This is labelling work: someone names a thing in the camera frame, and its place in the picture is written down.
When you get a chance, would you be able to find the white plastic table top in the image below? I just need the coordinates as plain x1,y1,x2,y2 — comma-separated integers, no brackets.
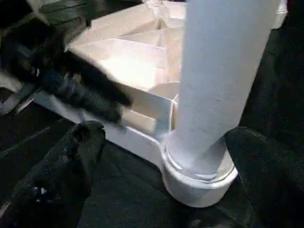
35,0,288,209

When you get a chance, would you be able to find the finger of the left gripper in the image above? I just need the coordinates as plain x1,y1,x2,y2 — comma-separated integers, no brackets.
51,76,125,123
64,51,133,107

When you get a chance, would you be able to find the white plastic table leg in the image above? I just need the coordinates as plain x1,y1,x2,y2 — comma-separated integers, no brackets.
177,0,274,178
276,0,288,14

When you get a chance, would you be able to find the black work mat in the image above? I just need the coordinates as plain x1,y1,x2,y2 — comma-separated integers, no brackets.
0,0,304,228

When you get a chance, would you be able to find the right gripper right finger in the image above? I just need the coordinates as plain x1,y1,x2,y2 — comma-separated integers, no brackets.
224,125,304,228

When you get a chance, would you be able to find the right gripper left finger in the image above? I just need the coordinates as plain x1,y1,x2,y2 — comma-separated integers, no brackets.
0,120,107,228

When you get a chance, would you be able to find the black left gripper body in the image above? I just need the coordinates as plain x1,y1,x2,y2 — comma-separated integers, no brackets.
0,14,79,103

